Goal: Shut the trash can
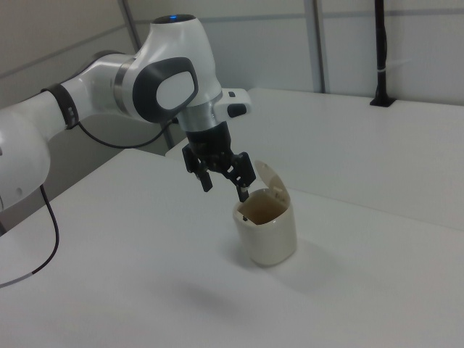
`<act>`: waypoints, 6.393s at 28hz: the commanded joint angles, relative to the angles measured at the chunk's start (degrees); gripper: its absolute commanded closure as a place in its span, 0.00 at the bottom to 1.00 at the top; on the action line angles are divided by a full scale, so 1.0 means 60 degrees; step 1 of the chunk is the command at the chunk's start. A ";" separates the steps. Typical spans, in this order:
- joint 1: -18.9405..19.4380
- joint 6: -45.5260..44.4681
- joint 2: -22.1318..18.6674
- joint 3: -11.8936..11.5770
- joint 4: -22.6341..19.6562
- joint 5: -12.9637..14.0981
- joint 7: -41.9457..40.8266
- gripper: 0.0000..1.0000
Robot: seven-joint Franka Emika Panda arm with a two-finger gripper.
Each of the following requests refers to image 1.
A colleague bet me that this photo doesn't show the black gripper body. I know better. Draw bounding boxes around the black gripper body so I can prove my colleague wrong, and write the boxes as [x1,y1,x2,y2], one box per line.
[185,120,239,165]

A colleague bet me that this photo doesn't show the small white trash can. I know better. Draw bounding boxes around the small white trash can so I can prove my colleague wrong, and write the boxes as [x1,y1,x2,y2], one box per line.
[231,159,299,269]

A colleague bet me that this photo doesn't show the black pole with base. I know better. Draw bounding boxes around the black pole with base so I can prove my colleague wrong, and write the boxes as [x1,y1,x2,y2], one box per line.
[369,0,397,108]

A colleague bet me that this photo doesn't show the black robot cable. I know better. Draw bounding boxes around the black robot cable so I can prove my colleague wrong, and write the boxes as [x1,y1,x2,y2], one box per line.
[0,115,181,289]

